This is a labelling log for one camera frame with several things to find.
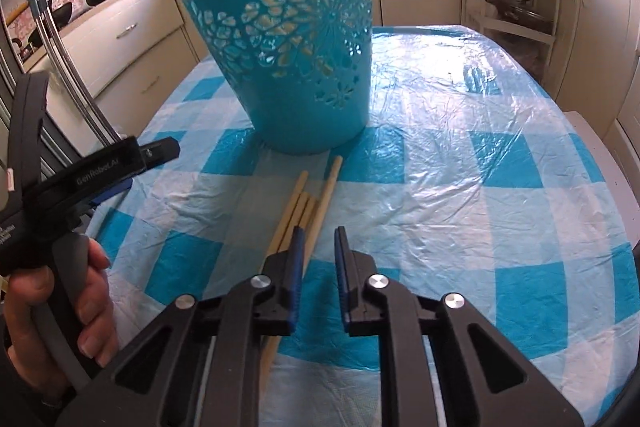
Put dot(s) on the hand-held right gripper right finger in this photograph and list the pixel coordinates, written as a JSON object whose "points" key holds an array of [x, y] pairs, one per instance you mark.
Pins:
{"points": [[342, 267]]}

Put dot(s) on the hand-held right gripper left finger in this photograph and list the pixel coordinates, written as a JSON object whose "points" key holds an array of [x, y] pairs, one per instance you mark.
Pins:
{"points": [[298, 257]]}

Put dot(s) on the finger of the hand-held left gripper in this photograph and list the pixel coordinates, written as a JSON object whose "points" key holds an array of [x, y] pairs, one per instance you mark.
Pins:
{"points": [[160, 150], [107, 193]]}

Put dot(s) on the bundle of wooden chopsticks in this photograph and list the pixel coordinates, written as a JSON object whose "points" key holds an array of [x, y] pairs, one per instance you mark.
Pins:
{"points": [[325, 202]]}

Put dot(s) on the teal perforated plastic basket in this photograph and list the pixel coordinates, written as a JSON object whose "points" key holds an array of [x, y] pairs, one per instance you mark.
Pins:
{"points": [[300, 97]]}

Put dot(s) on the person's left hand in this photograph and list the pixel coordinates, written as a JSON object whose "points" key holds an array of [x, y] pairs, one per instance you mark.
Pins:
{"points": [[95, 332]]}

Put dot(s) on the white drawer unit under stove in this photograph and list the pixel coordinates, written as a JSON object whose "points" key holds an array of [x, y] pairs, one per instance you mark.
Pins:
{"points": [[125, 47]]}

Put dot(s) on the blue checkered plastic tablecloth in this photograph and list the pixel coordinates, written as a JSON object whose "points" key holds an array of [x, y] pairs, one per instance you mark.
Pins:
{"points": [[450, 207]]}

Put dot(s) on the small black pan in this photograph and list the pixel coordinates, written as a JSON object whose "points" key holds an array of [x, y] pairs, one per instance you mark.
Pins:
{"points": [[57, 17]]}

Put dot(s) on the white wooden stool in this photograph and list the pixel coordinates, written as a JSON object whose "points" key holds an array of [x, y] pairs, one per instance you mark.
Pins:
{"points": [[590, 132]]}

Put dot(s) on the dark pot with lid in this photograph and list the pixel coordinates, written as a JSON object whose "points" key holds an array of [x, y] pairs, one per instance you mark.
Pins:
{"points": [[520, 14]]}

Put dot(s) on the white panelled drawer cabinet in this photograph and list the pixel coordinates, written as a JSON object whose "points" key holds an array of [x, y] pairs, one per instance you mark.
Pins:
{"points": [[590, 32]]}

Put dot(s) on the metal sliding door frame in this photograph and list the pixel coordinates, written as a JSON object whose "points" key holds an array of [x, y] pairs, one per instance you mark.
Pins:
{"points": [[70, 77]]}

